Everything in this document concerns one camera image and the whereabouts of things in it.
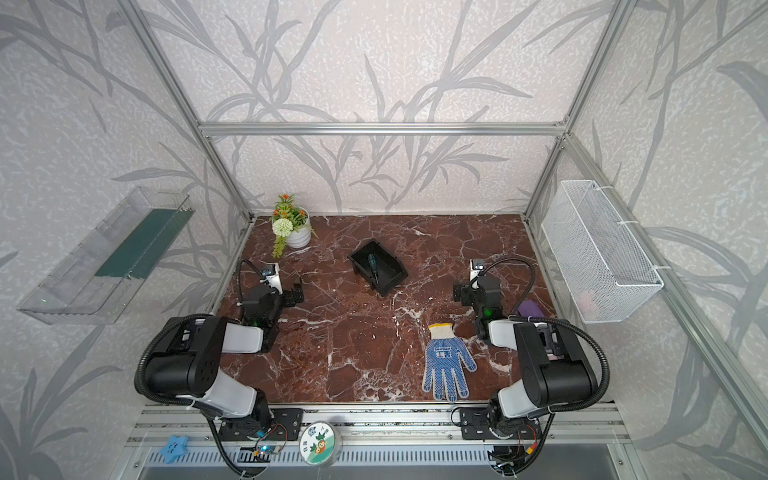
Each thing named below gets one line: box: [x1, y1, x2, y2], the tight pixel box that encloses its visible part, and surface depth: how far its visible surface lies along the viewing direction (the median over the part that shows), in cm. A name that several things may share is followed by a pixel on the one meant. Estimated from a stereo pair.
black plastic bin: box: [348, 238, 409, 296], surface depth 104 cm
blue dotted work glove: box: [423, 323, 477, 402], surface depth 85 cm
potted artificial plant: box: [271, 194, 312, 259], surface depth 101 cm
